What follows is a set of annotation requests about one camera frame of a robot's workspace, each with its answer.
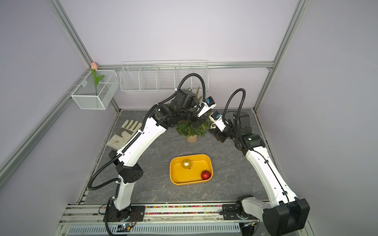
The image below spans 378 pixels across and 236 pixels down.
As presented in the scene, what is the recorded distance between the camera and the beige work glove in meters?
1.03

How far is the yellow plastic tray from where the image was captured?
0.83 meters

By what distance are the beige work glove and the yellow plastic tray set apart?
41 centimetres
